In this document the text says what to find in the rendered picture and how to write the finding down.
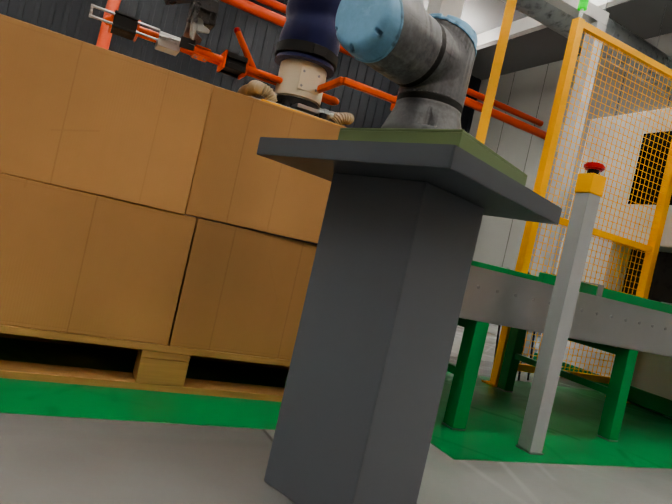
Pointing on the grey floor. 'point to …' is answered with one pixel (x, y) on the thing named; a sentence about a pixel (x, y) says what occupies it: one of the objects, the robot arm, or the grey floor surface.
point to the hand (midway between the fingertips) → (185, 45)
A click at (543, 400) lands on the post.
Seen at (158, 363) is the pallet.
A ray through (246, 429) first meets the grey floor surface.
